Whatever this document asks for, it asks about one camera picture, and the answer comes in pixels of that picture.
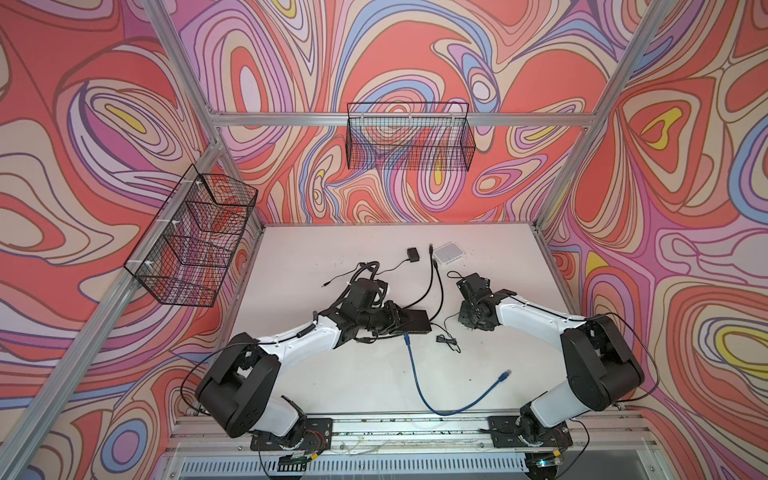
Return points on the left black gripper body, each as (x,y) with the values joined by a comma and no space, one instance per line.
(383,321)

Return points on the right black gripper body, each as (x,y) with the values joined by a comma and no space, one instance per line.
(469,317)

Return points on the black network switch box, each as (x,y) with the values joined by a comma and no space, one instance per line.
(416,322)

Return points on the black power adapter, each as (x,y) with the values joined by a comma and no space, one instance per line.
(446,338)
(412,256)

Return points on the small white network switch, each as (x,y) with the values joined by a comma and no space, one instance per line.
(448,253)

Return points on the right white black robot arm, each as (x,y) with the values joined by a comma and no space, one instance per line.
(600,366)

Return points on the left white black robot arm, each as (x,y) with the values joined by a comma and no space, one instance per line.
(237,388)

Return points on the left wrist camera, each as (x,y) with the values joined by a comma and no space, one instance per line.
(365,293)

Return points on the back wire mesh basket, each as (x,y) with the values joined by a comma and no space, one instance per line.
(409,136)

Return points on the wire mesh basket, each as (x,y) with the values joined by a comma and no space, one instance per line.
(409,136)
(199,228)

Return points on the left wire mesh basket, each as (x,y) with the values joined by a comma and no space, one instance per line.
(199,228)

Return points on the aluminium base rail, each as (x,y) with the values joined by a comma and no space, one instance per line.
(479,445)

